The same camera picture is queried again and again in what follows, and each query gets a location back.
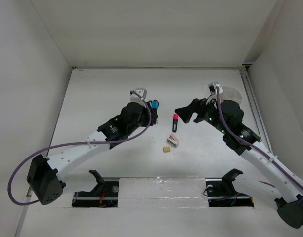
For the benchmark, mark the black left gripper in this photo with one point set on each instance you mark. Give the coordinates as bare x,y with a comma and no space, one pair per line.
153,116

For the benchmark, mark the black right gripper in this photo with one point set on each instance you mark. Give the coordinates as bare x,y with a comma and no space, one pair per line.
197,105

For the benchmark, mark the blue black thick highlighter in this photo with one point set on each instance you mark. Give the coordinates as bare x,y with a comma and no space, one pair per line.
155,104

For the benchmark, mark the pink black thick highlighter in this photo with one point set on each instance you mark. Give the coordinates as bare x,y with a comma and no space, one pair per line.
175,122

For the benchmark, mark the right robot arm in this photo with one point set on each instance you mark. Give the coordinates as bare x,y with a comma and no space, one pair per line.
284,193

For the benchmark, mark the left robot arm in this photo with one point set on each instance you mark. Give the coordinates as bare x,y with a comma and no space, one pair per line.
46,175

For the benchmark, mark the white round compartment container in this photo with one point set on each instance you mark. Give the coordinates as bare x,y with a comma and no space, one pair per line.
230,93

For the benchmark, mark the pink eraser in sleeve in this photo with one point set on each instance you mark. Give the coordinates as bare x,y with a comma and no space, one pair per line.
173,140

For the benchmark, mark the small tan eraser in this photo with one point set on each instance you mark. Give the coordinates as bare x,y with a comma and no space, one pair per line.
166,149

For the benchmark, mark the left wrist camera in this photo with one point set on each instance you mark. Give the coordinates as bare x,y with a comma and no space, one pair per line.
139,93

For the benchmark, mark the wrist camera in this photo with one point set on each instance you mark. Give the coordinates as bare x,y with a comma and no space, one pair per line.
213,88
139,93

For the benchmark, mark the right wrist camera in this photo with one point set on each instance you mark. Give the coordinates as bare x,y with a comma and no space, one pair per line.
213,88

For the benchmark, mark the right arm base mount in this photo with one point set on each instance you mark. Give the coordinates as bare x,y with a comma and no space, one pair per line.
221,193

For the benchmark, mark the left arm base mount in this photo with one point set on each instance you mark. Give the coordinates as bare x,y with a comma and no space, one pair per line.
103,195

